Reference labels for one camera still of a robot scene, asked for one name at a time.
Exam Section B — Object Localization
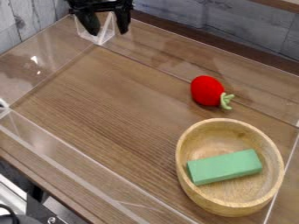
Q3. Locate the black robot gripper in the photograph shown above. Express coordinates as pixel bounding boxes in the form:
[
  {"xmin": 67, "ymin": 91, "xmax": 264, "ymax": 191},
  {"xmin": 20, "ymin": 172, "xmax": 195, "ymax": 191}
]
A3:
[{"xmin": 65, "ymin": 0, "xmax": 133, "ymax": 36}]

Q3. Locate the red knitted strawberry toy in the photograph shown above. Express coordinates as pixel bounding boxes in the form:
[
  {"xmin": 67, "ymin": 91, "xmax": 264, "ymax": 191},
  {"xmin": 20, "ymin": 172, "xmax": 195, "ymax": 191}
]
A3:
[{"xmin": 191, "ymin": 75, "xmax": 235, "ymax": 110}]

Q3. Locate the wooden bowl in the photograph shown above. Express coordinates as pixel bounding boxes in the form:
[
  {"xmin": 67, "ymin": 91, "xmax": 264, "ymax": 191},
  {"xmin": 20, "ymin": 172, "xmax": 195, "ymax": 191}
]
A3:
[{"xmin": 175, "ymin": 118, "xmax": 284, "ymax": 217}]

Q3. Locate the green rectangular block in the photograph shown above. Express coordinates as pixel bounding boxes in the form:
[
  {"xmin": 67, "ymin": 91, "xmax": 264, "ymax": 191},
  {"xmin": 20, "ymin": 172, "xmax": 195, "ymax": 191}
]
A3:
[{"xmin": 185, "ymin": 149, "xmax": 263, "ymax": 186}]

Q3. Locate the clear acrylic tray enclosure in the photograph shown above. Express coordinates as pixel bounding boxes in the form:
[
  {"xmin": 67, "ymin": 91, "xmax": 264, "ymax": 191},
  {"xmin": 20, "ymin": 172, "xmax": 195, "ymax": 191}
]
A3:
[{"xmin": 0, "ymin": 17, "xmax": 299, "ymax": 224}]

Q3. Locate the black metal bracket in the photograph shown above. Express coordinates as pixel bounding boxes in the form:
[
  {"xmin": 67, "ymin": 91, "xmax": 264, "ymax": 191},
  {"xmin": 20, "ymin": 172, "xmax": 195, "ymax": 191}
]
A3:
[{"xmin": 25, "ymin": 195, "xmax": 65, "ymax": 224}]

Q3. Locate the black cable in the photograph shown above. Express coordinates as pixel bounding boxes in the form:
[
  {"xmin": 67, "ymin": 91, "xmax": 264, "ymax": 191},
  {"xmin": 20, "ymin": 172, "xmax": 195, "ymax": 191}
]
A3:
[{"xmin": 0, "ymin": 204, "xmax": 21, "ymax": 224}]

